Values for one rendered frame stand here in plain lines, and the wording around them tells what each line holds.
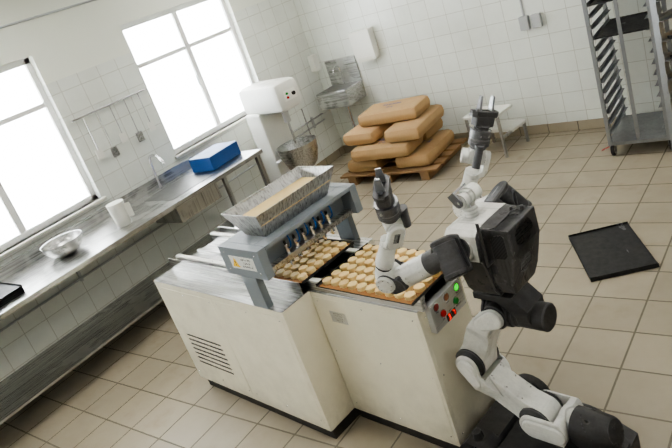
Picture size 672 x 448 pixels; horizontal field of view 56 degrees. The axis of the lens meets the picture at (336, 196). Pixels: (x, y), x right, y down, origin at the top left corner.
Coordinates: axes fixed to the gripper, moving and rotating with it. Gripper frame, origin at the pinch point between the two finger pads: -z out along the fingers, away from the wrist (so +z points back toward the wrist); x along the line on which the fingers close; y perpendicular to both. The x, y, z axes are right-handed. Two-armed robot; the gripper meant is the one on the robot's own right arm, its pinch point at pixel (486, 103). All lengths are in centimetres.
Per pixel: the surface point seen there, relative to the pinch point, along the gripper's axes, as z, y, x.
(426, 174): 150, 319, -140
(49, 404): 283, 192, 202
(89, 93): 87, 358, 175
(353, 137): 134, 389, -83
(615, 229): 109, 97, -176
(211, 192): 165, 315, 73
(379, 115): 106, 377, -104
